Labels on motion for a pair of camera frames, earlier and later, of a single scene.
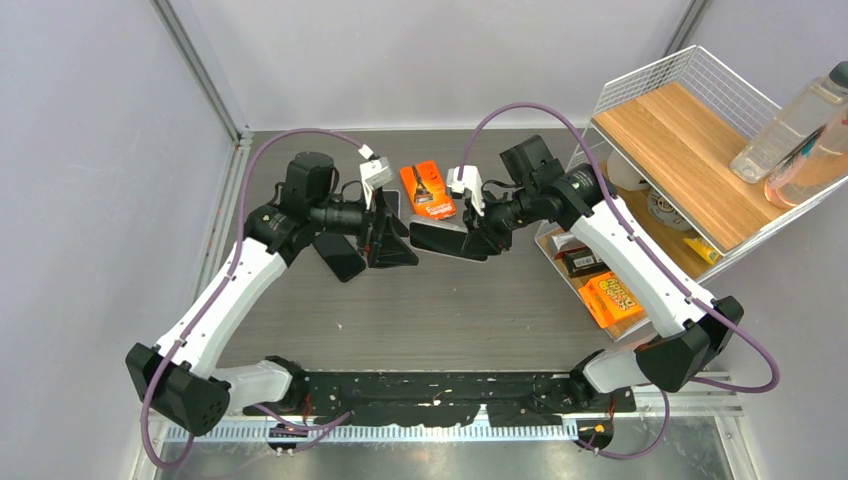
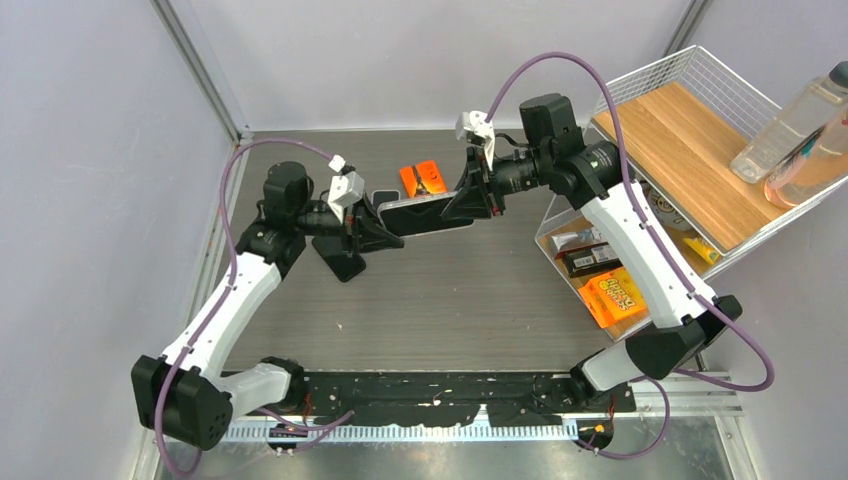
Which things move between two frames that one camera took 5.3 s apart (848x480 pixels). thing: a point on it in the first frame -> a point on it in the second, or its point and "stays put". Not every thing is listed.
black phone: [437, 238] -> [420, 216]
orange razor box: [426, 191] stays put
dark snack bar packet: [580, 262] stays put
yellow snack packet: [696, 244] stays put
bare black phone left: [340, 254] stays put
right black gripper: [481, 240] -> [472, 200]
